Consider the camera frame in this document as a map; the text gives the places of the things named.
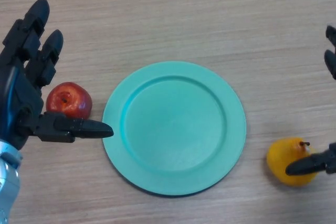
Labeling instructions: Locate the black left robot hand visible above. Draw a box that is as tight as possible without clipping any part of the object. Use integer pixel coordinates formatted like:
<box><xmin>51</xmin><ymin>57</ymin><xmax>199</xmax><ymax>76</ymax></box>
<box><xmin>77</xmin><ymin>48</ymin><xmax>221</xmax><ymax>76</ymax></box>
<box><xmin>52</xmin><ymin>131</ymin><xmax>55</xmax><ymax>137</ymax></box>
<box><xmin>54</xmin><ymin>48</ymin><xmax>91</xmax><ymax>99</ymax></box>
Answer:
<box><xmin>0</xmin><ymin>0</ymin><xmax>114</xmax><ymax>151</ymax></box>

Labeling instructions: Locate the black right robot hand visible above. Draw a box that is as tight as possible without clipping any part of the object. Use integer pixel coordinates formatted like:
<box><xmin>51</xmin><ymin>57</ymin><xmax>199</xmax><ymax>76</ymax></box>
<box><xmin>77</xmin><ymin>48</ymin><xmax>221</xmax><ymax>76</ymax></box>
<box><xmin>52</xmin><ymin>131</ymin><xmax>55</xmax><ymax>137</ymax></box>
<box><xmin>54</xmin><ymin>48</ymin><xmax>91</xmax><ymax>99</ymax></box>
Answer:
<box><xmin>285</xmin><ymin>25</ymin><xmax>336</xmax><ymax>176</ymax></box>

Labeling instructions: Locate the yellow pear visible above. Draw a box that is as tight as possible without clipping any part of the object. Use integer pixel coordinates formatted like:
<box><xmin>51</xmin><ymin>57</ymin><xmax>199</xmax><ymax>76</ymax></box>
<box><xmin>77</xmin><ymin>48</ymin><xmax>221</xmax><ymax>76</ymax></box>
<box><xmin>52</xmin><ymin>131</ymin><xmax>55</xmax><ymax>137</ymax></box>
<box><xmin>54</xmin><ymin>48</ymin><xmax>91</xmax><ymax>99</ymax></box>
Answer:
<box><xmin>266</xmin><ymin>136</ymin><xmax>320</xmax><ymax>187</ymax></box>

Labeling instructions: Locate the green round plate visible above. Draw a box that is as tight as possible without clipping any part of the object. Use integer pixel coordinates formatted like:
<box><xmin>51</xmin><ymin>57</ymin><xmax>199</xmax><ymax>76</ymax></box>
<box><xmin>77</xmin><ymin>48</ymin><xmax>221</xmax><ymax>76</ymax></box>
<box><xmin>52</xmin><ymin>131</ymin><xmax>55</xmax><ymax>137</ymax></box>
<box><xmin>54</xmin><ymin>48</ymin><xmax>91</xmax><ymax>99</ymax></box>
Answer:
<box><xmin>101</xmin><ymin>61</ymin><xmax>247</xmax><ymax>197</ymax></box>

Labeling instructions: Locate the red apple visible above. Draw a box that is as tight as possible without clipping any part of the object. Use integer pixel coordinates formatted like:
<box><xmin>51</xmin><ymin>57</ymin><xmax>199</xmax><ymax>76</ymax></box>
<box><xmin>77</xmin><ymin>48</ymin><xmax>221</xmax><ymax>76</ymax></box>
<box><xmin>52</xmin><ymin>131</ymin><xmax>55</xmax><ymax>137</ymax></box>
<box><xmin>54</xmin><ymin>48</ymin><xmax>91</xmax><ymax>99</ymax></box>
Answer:
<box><xmin>46</xmin><ymin>82</ymin><xmax>93</xmax><ymax>119</ymax></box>

